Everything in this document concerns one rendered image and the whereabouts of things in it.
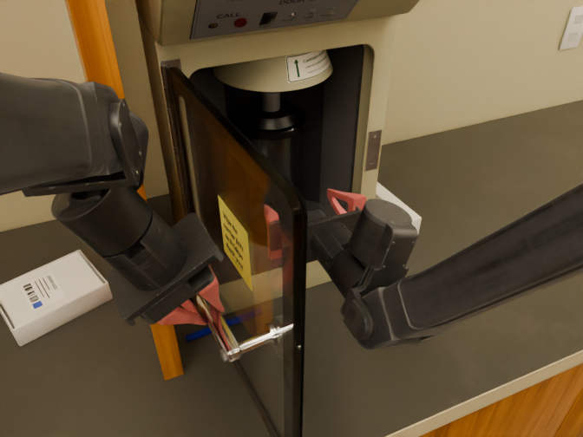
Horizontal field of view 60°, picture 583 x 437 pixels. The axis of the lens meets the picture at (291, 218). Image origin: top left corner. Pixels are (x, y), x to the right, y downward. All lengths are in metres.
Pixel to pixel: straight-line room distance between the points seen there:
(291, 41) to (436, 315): 0.37
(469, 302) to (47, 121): 0.36
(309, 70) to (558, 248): 0.42
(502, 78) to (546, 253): 1.18
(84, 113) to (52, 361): 0.63
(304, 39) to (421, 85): 0.76
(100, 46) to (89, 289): 0.51
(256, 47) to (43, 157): 0.42
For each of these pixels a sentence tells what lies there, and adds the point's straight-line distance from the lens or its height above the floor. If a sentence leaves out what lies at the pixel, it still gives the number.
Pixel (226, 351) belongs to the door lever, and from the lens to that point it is 0.50.
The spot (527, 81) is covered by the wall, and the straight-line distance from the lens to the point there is 1.66.
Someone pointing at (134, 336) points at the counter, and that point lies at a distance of 0.89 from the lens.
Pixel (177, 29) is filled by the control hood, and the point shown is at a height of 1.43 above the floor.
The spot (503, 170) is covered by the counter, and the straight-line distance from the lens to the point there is 1.34.
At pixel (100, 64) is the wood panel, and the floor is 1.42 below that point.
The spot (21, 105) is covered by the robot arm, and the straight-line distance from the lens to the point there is 0.26.
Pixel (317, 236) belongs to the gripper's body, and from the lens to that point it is 0.66.
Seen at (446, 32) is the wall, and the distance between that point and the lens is 1.38.
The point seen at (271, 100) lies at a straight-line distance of 0.78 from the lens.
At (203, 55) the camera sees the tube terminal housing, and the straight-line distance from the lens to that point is 0.63.
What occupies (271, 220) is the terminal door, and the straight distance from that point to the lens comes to 0.40.
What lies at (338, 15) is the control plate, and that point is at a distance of 0.64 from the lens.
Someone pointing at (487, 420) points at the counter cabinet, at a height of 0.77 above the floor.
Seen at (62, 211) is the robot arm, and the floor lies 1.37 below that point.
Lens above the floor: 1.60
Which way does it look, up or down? 38 degrees down
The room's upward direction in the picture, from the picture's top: straight up
